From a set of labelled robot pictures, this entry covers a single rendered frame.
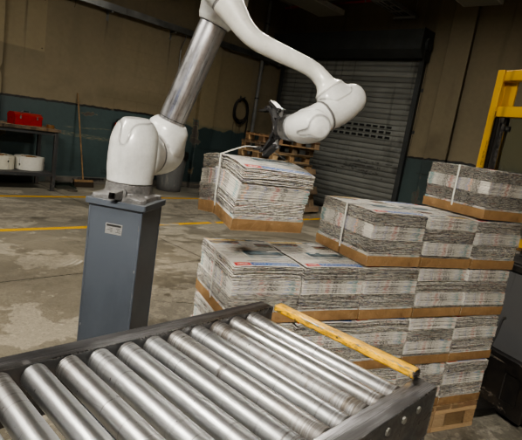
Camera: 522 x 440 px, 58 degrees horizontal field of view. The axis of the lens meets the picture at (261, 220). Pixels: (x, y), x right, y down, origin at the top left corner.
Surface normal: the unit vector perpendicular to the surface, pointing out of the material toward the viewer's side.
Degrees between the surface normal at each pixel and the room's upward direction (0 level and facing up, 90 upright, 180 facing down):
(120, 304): 90
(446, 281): 89
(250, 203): 98
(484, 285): 90
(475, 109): 90
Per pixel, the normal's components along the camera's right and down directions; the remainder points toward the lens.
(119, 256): -0.14, 0.15
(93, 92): 0.71, 0.23
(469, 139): -0.69, 0.02
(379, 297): 0.42, 0.22
